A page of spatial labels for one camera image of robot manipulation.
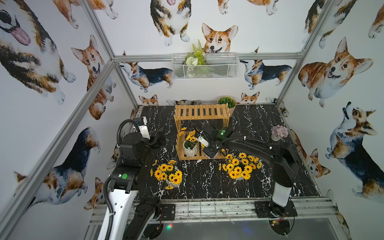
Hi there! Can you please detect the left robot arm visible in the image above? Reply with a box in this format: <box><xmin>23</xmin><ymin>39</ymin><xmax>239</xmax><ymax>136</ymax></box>
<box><xmin>98</xmin><ymin>117</ymin><xmax>164</xmax><ymax>240</ymax></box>

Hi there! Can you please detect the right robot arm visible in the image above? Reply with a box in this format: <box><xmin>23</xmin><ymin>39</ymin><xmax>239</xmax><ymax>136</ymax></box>
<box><xmin>192</xmin><ymin>124</ymin><xmax>300</xmax><ymax>212</ymax></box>

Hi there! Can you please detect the wooden two-tier shelf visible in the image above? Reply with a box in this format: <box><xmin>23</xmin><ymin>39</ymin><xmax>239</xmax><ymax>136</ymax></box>
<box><xmin>174</xmin><ymin>104</ymin><xmax>230</xmax><ymax>161</ymax></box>

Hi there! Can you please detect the beige pot green plant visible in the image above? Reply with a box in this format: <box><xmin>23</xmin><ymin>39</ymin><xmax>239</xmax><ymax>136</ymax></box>
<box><xmin>218</xmin><ymin>96</ymin><xmax>237</xmax><ymax>116</ymax></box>

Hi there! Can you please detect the pink flower small pot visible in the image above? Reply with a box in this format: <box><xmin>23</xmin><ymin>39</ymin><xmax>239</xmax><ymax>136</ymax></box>
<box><xmin>271</xmin><ymin>125</ymin><xmax>289</xmax><ymax>142</ymax></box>

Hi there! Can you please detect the green fern plant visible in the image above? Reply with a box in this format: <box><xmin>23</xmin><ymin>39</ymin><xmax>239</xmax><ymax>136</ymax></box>
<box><xmin>184</xmin><ymin>41</ymin><xmax>207</xmax><ymax>67</ymax></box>

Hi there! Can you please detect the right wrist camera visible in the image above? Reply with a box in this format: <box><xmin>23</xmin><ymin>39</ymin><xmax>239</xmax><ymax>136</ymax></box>
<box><xmin>198</xmin><ymin>136</ymin><xmax>209</xmax><ymax>147</ymax></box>

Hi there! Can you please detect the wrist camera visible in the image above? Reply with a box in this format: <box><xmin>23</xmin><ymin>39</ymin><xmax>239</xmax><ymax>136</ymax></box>
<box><xmin>134</xmin><ymin>117</ymin><xmax>151</xmax><ymax>140</ymax></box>
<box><xmin>198</xmin><ymin>136</ymin><xmax>209</xmax><ymax>147</ymax></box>

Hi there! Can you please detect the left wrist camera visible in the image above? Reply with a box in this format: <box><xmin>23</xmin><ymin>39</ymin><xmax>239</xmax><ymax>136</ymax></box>
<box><xmin>134</xmin><ymin>117</ymin><xmax>151</xmax><ymax>140</ymax></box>

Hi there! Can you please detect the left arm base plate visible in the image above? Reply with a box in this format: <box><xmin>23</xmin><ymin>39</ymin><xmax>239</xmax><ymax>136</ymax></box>
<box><xmin>155</xmin><ymin>204</ymin><xmax>176</xmax><ymax>221</ymax></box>

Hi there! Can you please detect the white wire basket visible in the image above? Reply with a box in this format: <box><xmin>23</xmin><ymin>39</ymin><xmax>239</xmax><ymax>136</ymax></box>
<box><xmin>172</xmin><ymin>53</ymin><xmax>240</xmax><ymax>80</ymax></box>

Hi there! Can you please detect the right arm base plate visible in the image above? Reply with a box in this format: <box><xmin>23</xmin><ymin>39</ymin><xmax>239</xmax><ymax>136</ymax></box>
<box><xmin>254</xmin><ymin>200</ymin><xmax>298</xmax><ymax>219</ymax></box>

